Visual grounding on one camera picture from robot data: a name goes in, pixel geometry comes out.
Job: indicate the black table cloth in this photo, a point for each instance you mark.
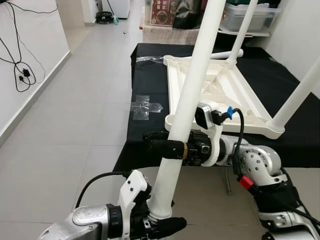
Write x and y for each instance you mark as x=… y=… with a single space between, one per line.
x=150 y=80

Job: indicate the red printed cardboard box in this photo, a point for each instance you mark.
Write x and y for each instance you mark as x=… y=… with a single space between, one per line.
x=162 y=14

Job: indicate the black power adapter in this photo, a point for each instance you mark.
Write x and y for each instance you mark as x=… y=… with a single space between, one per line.
x=25 y=75

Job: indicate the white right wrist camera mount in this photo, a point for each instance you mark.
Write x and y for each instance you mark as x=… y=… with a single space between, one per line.
x=218 y=145

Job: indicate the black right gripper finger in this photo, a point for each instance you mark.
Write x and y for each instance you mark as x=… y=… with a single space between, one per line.
x=157 y=136
x=167 y=150

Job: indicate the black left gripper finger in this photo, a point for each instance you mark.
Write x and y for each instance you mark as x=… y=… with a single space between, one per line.
x=170 y=227
x=172 y=202

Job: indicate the clear tape strip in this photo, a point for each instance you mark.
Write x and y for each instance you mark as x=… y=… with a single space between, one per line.
x=150 y=60

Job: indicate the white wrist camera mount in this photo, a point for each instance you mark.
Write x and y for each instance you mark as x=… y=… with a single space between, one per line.
x=218 y=145
x=131 y=190

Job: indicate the yellow rubber band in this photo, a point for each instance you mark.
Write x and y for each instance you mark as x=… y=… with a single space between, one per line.
x=185 y=151

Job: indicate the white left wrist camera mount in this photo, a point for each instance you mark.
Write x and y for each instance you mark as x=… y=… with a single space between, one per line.
x=131 y=190

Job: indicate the black wok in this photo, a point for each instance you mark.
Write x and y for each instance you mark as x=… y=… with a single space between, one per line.
x=257 y=40

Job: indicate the beige fabric bench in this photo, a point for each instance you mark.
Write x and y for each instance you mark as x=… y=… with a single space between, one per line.
x=165 y=35

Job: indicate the clear tape cross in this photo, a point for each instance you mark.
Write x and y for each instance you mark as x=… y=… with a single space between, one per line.
x=142 y=106

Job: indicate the white plastic children table top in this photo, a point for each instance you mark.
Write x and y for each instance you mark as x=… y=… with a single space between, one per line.
x=240 y=100

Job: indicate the white appliance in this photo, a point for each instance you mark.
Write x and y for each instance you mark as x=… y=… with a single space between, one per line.
x=120 y=7

